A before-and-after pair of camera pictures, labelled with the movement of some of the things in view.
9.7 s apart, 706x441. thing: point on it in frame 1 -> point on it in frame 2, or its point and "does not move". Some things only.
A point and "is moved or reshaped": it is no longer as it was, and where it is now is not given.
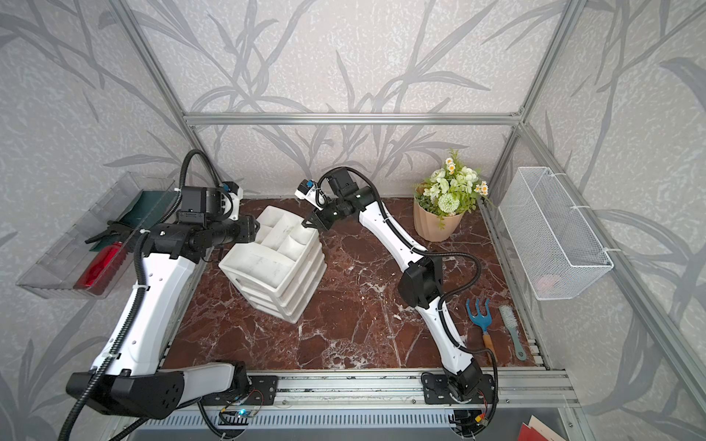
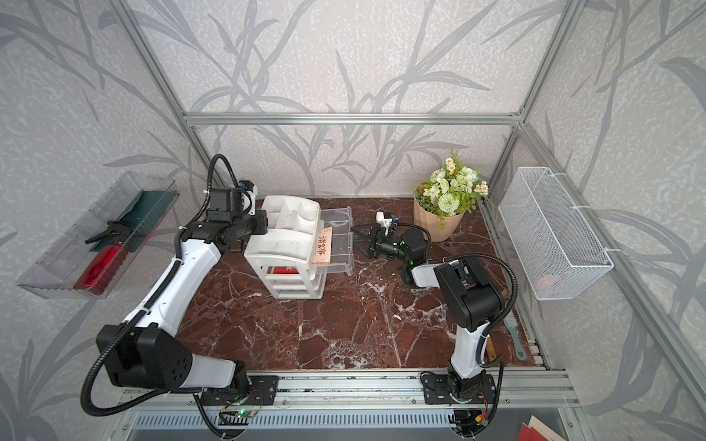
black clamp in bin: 120,231 does not move
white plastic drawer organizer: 279,273 is moved or reshaped
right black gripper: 319,221 -> 374,252
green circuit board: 244,412 does not move
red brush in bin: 102,269 does not move
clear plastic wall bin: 90,252 does not move
